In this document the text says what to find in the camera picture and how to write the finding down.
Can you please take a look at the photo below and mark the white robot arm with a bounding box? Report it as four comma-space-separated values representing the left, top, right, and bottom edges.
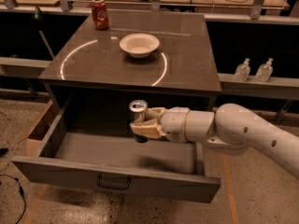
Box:
129, 100, 299, 178

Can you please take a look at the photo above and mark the blue silver redbull can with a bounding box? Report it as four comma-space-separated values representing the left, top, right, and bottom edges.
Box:
129, 100, 148, 143

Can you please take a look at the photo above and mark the clear sanitizer bottle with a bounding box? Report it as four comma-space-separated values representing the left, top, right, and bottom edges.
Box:
255, 58, 273, 82
234, 58, 250, 82

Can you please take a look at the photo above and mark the open grey top drawer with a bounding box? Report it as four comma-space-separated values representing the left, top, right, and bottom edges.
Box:
12, 90, 221, 203

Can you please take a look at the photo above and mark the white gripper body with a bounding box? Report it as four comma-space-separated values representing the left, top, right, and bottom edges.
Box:
161, 107, 190, 142

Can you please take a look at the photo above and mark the left clear sanitizer bottle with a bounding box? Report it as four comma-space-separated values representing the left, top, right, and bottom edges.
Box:
234, 58, 250, 82

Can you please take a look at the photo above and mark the grey drawer cabinet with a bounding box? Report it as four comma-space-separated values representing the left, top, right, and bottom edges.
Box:
38, 8, 222, 139

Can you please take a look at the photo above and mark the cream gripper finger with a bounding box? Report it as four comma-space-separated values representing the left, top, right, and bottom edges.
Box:
145, 107, 167, 121
130, 119, 165, 139

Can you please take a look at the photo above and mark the black drawer handle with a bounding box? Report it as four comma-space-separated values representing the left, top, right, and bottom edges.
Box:
96, 175, 131, 190

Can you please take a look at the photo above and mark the right clear sanitizer bottle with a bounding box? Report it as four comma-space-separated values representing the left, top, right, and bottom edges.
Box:
255, 58, 273, 82

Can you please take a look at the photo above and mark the black floor cable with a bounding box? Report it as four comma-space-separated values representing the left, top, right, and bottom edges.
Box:
0, 173, 27, 224

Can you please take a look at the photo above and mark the red coca-cola can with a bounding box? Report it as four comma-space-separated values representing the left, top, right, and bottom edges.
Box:
91, 0, 109, 30

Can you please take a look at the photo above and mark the white bowl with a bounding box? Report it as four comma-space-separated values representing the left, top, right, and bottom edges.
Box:
120, 34, 160, 58

